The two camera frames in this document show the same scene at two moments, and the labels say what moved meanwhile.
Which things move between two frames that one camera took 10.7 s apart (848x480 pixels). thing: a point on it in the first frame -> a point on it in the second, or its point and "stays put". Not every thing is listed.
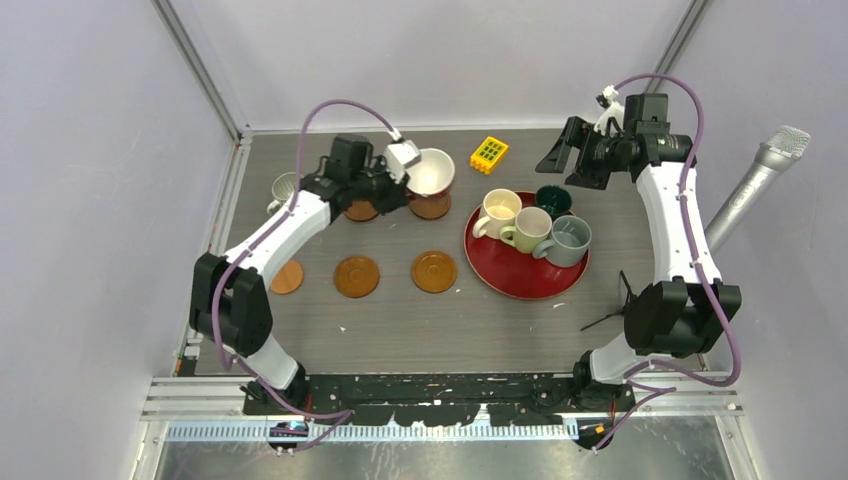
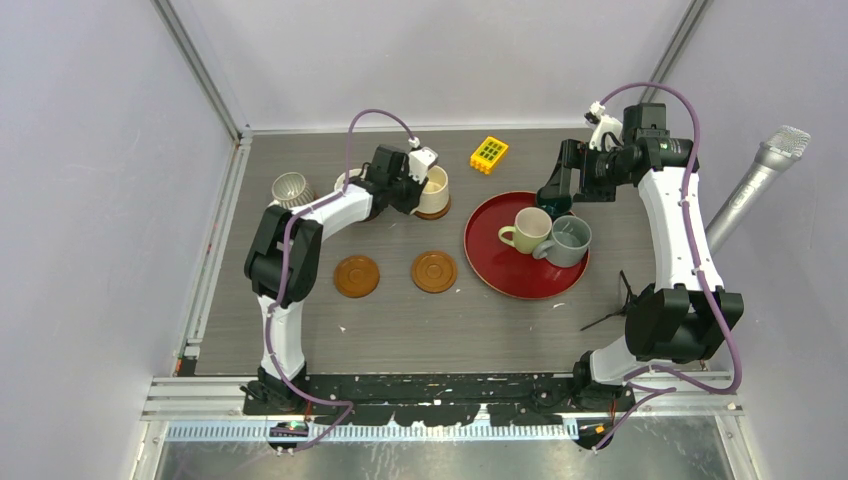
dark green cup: x=555 y=199 stays put
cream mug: x=498 y=210 -> x=434 y=196
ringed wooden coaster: x=356 y=276 stays put
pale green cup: x=532 y=227 stays put
